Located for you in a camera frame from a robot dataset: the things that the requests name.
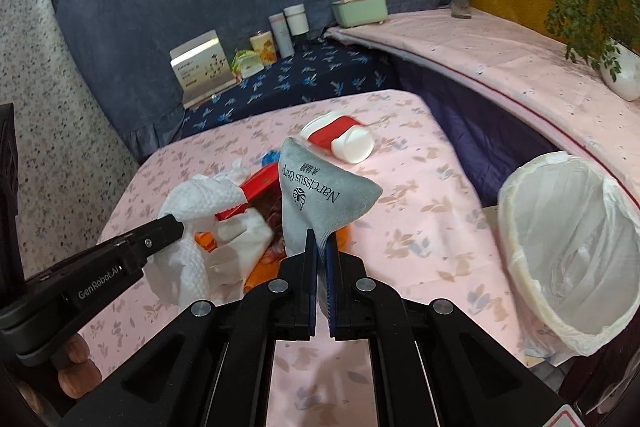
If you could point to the white tube bottle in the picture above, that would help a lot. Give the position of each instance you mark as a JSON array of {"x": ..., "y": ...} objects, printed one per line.
[{"x": 281, "y": 37}]

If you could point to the bin with white plastic liner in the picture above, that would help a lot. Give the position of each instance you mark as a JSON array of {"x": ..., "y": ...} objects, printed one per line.
[{"x": 560, "y": 227}]

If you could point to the white paper towel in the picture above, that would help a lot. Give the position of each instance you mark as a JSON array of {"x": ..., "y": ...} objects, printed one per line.
[{"x": 200, "y": 202}]

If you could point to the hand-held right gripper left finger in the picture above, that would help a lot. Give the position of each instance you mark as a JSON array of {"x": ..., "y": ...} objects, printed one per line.
[{"x": 311, "y": 279}]

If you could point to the red plastic packet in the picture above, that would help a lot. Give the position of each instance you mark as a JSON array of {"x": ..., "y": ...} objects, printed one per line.
[{"x": 256, "y": 186}]

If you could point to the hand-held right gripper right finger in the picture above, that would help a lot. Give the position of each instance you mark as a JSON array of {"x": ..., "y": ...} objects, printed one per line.
[{"x": 331, "y": 299}]

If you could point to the pale green tissue box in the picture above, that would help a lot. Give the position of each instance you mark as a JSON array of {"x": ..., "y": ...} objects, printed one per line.
[{"x": 360, "y": 10}]

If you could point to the green tissue packet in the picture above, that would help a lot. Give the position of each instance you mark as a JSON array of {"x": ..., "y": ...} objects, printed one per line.
[{"x": 245, "y": 63}]

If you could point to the blue glove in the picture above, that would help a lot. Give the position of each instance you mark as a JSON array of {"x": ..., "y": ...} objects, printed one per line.
[{"x": 270, "y": 158}]

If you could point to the green plant in white pot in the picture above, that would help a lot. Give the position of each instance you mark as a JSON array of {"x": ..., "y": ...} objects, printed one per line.
[{"x": 622, "y": 77}]

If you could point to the pink floral tablecloth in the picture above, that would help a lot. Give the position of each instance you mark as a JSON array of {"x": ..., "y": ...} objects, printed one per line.
[{"x": 425, "y": 217}]

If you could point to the person's left hand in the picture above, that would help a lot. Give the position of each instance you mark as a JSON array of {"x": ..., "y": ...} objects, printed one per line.
[{"x": 75, "y": 379}]

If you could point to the brown patterned snack wrapper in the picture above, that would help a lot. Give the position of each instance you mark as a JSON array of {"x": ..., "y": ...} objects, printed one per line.
[{"x": 272, "y": 221}]

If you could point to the yellow floral tin can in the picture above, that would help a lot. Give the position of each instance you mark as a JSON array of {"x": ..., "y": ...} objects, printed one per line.
[{"x": 264, "y": 50}]

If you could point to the dark purple cloth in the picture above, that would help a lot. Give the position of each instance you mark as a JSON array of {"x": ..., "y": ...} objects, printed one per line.
[{"x": 475, "y": 127}]

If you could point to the orange plastic wrapper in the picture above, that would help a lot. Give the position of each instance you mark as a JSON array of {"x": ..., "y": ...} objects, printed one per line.
[{"x": 260, "y": 277}]

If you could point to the navy floral cloth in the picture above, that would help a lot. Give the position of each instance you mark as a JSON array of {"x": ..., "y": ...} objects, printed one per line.
[{"x": 310, "y": 77}]

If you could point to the pale pink speckled cloth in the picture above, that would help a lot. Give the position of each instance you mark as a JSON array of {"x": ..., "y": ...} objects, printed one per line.
[{"x": 500, "y": 52}]

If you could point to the dark wooden furniture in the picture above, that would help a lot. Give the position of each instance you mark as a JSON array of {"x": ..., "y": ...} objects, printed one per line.
[{"x": 600, "y": 394}]

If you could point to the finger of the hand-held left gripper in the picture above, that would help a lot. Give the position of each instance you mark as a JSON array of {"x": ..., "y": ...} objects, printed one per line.
[{"x": 150, "y": 239}]

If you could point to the white card box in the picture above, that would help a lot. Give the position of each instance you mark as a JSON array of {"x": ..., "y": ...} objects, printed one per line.
[{"x": 200, "y": 68}]

